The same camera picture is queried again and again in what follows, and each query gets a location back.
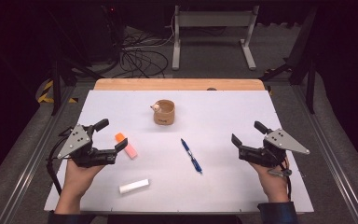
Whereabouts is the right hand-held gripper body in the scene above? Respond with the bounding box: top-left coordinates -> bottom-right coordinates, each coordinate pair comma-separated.
238,128 -> 311,169

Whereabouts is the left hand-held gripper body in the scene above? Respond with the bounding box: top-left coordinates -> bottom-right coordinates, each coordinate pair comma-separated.
57,124 -> 119,169

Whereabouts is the orange pink highlighter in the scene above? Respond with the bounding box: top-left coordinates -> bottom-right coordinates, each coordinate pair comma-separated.
115,132 -> 138,160

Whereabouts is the blue pen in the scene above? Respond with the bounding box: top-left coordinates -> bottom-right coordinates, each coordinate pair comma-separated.
180,138 -> 203,175

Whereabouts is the wooden pen holder cup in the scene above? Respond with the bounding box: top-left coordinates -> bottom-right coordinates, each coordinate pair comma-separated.
150,99 -> 176,126

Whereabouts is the person's left hand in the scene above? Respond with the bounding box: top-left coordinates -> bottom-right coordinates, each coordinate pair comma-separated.
62,158 -> 106,200

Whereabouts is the person's right hand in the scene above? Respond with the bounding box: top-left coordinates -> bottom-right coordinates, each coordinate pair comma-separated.
249,157 -> 292,203

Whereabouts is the white board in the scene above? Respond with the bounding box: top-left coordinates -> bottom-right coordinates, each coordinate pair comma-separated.
43,90 -> 315,214

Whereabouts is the grey metal clip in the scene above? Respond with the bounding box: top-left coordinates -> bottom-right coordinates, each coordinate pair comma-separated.
268,168 -> 293,179

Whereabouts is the yellow black hazard tape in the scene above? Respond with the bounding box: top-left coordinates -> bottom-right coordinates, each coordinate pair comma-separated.
36,79 -> 79,105

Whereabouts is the black tripod stand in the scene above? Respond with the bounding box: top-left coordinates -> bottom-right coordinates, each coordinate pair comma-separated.
48,8 -> 102,116

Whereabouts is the black slanted stand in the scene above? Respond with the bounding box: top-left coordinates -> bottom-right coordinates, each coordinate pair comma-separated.
259,6 -> 320,115

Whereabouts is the wooden table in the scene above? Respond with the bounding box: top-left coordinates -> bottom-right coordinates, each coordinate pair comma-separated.
92,77 -> 266,91

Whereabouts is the black computer tower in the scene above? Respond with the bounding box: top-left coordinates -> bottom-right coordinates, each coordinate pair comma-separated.
83,3 -> 125,63

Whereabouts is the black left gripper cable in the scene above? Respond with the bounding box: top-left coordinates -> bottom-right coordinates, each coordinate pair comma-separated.
46,127 -> 76,196

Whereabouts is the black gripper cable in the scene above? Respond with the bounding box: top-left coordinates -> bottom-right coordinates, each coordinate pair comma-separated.
46,127 -> 76,196
283,161 -> 294,201

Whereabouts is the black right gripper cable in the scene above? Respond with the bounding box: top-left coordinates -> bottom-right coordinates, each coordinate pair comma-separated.
283,161 -> 294,201

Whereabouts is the aluminium rail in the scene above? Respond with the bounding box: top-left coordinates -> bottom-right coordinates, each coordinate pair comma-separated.
292,83 -> 358,224
0,87 -> 76,224

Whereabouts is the tangle of black floor cables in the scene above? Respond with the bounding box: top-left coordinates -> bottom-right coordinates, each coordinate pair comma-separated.
117,24 -> 175,78

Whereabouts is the grey metal table frame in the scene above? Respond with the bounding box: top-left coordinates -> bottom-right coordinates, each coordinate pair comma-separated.
171,5 -> 260,71

